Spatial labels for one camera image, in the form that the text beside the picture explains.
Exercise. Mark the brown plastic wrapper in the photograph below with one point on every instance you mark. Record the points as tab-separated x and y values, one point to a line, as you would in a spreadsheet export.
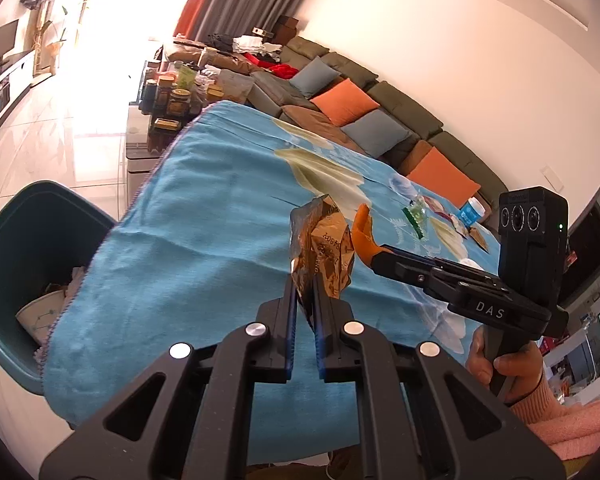
325	245

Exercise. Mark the white crumpled tissue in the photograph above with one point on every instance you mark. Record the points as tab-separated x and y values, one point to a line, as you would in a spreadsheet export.
472	263

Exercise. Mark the orange cushion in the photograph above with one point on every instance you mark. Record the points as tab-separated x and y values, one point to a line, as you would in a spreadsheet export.
345	102
442	175

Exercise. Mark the olive green sofa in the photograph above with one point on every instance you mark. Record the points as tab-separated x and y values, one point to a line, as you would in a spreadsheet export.
415	110

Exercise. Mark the teal plastic bin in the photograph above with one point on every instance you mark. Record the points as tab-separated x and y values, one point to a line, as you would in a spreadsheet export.
25	220

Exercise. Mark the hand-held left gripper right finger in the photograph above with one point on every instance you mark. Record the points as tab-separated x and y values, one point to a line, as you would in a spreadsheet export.
321	340

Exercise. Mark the small brown packet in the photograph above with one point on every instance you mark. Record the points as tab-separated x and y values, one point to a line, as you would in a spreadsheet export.
475	237

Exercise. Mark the white paper bowl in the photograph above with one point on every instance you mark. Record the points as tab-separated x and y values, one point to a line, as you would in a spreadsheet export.
40	315

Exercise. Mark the group of food jars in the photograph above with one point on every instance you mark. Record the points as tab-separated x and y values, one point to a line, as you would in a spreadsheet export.
177	102

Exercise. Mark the blue grey cushion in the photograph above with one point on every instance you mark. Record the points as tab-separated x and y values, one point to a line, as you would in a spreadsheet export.
315	77
377	132

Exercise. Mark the orange curtain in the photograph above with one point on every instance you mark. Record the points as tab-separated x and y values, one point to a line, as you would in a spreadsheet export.
200	0

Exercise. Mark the blue white bottle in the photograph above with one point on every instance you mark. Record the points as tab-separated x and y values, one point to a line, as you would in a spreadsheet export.
472	212

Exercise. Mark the red cloth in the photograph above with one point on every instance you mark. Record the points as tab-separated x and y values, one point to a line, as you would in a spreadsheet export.
280	70

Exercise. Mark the white clothes pile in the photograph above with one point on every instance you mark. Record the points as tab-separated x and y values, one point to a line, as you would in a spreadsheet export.
255	45

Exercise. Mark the black clothes pile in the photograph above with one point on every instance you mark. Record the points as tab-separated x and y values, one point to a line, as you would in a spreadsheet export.
222	41

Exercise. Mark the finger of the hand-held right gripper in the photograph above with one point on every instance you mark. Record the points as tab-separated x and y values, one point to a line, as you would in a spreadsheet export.
405	265

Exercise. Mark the blue printed blanket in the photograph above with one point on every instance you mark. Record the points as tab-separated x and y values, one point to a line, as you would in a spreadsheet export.
205	235

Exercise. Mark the black monitor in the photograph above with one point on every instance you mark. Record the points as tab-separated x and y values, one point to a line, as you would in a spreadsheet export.
6	37

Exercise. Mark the orange peel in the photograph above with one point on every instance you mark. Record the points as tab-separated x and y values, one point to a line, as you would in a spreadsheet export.
365	240

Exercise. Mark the white TV cabinet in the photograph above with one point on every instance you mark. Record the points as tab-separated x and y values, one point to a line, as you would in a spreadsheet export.
10	85

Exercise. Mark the dark brown box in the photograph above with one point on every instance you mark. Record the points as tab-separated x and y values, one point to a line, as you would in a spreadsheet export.
285	27

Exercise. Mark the green plastic wrapper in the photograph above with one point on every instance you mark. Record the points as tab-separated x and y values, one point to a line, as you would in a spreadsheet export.
412	217

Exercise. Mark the small reddish packet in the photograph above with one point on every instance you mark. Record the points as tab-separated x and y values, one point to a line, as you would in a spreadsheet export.
437	207

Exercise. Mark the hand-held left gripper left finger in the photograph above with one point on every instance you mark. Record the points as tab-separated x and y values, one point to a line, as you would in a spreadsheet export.
292	330

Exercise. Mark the person's right hand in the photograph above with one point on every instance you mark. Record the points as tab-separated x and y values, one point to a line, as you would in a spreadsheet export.
522	365

